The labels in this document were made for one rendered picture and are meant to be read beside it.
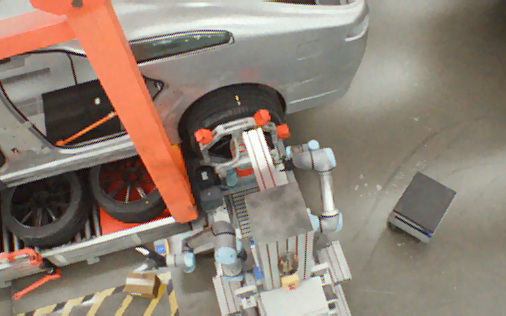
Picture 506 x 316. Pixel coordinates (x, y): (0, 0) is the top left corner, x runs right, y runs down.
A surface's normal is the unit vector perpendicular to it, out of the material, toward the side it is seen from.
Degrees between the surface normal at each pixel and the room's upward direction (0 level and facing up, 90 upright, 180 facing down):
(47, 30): 90
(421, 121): 0
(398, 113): 0
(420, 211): 0
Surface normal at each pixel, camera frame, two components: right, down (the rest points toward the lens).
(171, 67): 0.24, 0.76
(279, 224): -0.08, -0.45
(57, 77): 0.14, 0.36
